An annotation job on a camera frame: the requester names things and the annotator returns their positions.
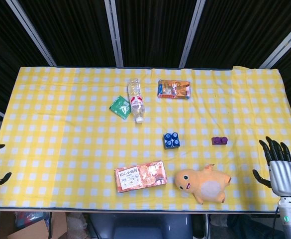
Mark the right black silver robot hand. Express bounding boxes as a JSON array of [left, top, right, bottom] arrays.
[[252, 136, 291, 198]]

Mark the small purple toy brick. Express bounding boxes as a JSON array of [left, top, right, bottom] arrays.
[[211, 136, 228, 146]]

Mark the yellow white checkered tablecloth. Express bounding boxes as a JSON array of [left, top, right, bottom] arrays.
[[0, 65, 291, 209]]

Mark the orange plush dinosaur toy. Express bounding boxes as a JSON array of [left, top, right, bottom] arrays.
[[174, 163, 232, 205]]

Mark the brown cardboard box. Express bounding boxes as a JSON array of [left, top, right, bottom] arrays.
[[7, 211, 69, 239]]

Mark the large blue toy brick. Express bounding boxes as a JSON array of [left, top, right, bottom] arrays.
[[163, 132, 181, 150]]

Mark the green foil packet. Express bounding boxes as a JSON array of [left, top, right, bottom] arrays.
[[108, 95, 131, 120]]

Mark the small orange snack box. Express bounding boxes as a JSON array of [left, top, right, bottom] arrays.
[[157, 79, 192, 100]]

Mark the pink cookie box white label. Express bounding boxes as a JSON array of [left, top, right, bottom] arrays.
[[114, 160, 169, 193]]

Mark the grey blue chair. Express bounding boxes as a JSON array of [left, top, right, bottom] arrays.
[[89, 213, 193, 239]]

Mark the clear plastic water bottle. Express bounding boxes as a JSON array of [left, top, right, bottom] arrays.
[[127, 77, 145, 123]]

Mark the black folding partition screen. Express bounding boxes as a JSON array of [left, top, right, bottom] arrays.
[[0, 0, 291, 118]]

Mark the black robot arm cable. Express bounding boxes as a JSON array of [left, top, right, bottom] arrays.
[[271, 205, 281, 239]]

